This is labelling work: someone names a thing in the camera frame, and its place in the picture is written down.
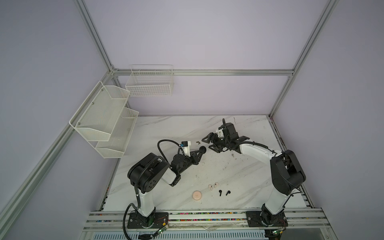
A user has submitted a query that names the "aluminium frame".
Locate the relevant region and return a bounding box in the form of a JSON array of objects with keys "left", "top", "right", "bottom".
[{"left": 1, "top": 1, "right": 338, "bottom": 238}]

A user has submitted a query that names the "lower white mesh shelf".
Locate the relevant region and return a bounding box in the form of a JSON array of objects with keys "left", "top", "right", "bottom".
[{"left": 96, "top": 108, "right": 139, "bottom": 159}]

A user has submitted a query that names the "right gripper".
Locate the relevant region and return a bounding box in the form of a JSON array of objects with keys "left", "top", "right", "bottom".
[{"left": 200, "top": 133, "right": 230, "bottom": 152}]

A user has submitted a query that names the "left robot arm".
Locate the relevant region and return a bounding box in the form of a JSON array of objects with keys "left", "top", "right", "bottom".
[{"left": 123, "top": 139, "right": 207, "bottom": 229}]

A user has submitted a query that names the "white wire basket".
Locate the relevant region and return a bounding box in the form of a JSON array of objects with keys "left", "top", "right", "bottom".
[{"left": 126, "top": 65, "right": 174, "bottom": 97}]

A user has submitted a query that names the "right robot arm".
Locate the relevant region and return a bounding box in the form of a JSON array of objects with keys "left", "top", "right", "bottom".
[{"left": 202, "top": 120, "right": 306, "bottom": 227}]

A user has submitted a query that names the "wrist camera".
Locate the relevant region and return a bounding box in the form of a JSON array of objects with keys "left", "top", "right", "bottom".
[
  {"left": 216, "top": 127, "right": 225, "bottom": 139},
  {"left": 180, "top": 141, "right": 191, "bottom": 157}
]

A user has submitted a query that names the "upper white mesh shelf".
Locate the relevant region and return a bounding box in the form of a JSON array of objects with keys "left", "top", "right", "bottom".
[{"left": 69, "top": 82, "right": 130, "bottom": 142}]

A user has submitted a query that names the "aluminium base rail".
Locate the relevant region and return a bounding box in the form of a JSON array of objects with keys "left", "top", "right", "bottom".
[{"left": 80, "top": 208, "right": 337, "bottom": 240}]

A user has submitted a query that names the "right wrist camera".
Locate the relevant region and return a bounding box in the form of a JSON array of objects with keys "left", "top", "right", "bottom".
[{"left": 216, "top": 127, "right": 225, "bottom": 139}]

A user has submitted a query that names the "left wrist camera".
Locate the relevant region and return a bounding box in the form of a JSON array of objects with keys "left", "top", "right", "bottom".
[{"left": 180, "top": 141, "right": 191, "bottom": 157}]

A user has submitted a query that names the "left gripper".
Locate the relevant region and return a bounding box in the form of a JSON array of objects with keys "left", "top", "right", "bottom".
[{"left": 178, "top": 149, "right": 203, "bottom": 175}]

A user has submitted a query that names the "white mesh shelf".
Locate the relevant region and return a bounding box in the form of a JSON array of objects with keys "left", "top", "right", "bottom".
[
  {"left": 69, "top": 82, "right": 130, "bottom": 142},
  {"left": 96, "top": 108, "right": 139, "bottom": 159}
]

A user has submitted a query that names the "black earbud charging case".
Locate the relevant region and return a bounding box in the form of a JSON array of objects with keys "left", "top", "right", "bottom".
[{"left": 199, "top": 146, "right": 207, "bottom": 154}]

